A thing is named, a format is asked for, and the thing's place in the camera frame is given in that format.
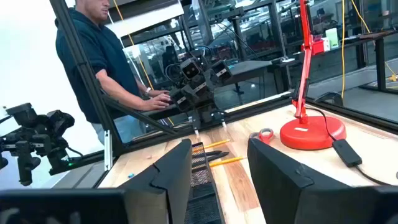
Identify red desk lamp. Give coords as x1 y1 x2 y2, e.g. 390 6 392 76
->
279 0 348 151

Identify silver metal bracket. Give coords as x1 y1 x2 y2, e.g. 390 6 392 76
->
104 129 113 171

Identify red box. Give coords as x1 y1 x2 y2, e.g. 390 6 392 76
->
312 39 326 56

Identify black desk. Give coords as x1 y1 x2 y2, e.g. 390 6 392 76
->
340 29 398 94

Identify person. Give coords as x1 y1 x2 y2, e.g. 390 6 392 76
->
55 0 172 146

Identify white and green container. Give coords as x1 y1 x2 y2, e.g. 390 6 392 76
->
325 27 340 50

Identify orange-yellow pencil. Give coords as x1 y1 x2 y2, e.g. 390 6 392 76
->
208 156 245 168
203 139 231 149

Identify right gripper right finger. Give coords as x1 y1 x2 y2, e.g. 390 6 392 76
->
248 138 351 224

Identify dark grey desk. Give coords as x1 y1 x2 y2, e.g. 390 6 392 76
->
217 58 295 94

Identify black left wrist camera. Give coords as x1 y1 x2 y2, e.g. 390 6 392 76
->
179 57 203 80

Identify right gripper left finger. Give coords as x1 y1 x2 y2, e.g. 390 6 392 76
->
119 138 193 224

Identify yellow cable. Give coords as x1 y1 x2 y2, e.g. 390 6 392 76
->
340 0 346 99
350 0 398 82
112 0 175 127

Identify black mesh desk organizer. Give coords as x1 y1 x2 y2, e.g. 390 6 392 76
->
183 142 223 224

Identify red-handled scissors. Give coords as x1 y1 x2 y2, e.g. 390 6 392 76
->
248 128 275 144

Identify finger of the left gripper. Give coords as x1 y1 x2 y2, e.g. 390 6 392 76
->
191 114 201 136
216 111 227 128

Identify black aluminium table frame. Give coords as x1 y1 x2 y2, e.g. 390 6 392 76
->
49 0 398 177

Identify black lamp cable with adapter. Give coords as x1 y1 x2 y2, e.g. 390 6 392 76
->
306 106 394 187

